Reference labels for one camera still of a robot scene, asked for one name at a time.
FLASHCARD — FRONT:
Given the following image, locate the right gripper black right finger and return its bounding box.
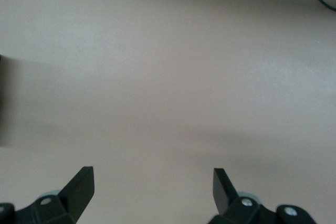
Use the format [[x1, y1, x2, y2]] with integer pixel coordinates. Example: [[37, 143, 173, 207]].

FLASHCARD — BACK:
[[208, 168, 279, 224]]

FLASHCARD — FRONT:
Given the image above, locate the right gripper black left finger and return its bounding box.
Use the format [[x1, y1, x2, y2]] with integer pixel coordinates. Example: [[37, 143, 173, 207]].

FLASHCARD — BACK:
[[15, 166, 95, 224]]

